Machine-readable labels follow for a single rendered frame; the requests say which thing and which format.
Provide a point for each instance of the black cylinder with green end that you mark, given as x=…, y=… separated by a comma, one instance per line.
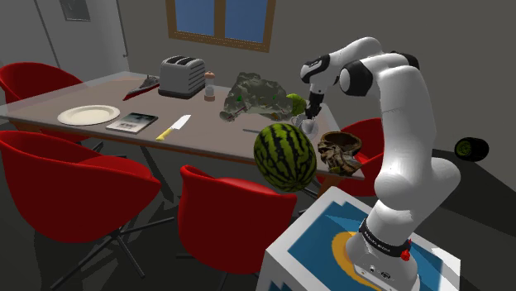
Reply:
x=472, y=149

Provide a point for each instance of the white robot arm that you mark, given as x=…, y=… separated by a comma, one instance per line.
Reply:
x=407, y=121

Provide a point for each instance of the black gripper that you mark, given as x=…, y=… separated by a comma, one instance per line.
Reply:
x=315, y=103

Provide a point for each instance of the small grey pen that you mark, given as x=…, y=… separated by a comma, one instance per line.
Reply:
x=252, y=130

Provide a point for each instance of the grey metal toaster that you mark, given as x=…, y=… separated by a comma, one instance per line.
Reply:
x=180, y=78

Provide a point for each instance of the cream round plate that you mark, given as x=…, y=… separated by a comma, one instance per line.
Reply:
x=88, y=115

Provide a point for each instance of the red chair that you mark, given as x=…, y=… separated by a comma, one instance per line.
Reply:
x=369, y=137
x=234, y=225
x=68, y=189
x=28, y=80

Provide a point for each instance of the large camouflage rock model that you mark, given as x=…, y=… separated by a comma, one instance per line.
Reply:
x=256, y=96

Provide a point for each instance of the grey tablet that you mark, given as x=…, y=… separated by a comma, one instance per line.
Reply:
x=132, y=122

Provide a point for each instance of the grey dining table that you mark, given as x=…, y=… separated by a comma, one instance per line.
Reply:
x=209, y=129

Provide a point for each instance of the striped green watermelon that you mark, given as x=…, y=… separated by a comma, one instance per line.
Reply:
x=285, y=157

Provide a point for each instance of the grey and red ship model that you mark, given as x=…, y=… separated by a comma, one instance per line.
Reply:
x=142, y=88

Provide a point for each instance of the wooden framed window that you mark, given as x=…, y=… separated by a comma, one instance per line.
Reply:
x=221, y=20

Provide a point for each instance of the clear grinder with brown cap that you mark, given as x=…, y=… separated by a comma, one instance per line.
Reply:
x=209, y=86

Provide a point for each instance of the grey wall picture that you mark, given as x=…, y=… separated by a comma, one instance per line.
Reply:
x=75, y=9

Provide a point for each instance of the brown camouflage bowl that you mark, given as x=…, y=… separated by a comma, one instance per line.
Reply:
x=338, y=151

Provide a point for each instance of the white cup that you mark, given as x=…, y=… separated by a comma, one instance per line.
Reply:
x=309, y=127

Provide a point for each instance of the blue white patterned robot stand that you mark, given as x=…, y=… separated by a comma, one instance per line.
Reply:
x=310, y=246

